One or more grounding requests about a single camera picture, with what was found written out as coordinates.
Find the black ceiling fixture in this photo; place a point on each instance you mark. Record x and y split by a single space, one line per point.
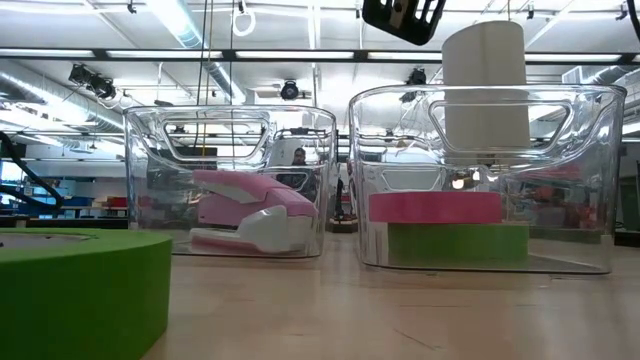
416 77

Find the black ceiling spotlight cluster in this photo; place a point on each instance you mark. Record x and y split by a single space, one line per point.
100 86

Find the black overhead camera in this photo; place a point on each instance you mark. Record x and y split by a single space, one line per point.
289 91

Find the green tape roll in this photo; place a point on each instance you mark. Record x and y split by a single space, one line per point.
457 245
85 300

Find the clear plastic bin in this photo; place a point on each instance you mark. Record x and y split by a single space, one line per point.
150 210
575 210

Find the pink and white stapler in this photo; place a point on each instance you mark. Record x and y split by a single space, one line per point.
235 210

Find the white cylindrical column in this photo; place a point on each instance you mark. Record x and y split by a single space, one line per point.
485 60

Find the person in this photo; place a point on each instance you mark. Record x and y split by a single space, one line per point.
300 157

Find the black frame crossbar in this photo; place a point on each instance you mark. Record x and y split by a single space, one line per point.
230 55

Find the silver ventilation duct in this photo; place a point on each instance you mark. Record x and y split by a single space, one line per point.
192 35

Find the pink tape roll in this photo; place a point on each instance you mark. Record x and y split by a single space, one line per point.
435 207

